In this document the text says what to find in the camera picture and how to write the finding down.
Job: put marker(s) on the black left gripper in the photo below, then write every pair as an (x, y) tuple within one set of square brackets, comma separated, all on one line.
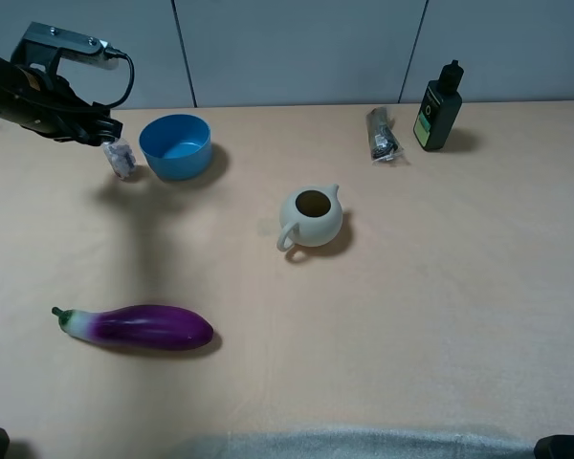
[(48, 106)]

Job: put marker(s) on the blue plastic bowl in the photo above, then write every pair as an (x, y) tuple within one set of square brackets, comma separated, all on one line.
[(177, 147)]

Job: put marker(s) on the purple toy eggplant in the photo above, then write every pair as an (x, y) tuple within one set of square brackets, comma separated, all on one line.
[(149, 327)]

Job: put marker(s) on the beige ceramic teapot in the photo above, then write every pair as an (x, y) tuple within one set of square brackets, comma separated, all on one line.
[(310, 217)]

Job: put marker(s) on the clear snack wrapper packet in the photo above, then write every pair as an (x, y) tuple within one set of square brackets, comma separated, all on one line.
[(383, 145)]

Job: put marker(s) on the black bottle green label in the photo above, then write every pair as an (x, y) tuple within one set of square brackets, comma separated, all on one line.
[(439, 108)]

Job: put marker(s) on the black right base corner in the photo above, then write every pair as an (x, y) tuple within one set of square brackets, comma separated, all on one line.
[(559, 446)]

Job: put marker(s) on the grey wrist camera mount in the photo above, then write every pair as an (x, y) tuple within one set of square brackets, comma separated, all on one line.
[(46, 46)]

